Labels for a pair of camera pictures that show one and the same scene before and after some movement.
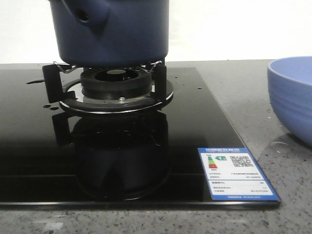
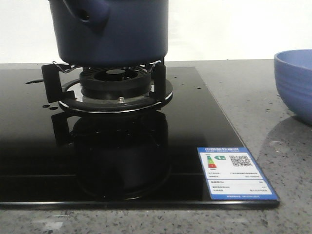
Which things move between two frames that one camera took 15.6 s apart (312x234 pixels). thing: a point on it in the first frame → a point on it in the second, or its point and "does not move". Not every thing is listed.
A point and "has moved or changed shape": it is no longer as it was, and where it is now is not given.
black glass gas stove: x=51 y=158 does not move
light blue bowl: x=290 y=83 has moved or changed shape
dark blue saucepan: x=111 y=33 does not move
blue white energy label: x=232 y=174 does not move
